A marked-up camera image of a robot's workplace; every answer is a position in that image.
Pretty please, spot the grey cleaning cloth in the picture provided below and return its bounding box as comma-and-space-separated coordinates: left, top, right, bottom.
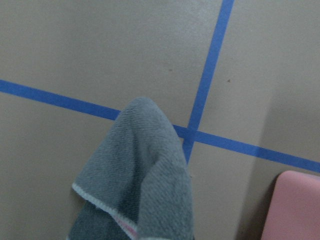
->
67, 97, 194, 240

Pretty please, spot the pink plastic bin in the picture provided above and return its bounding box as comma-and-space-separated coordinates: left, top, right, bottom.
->
261, 170, 320, 240

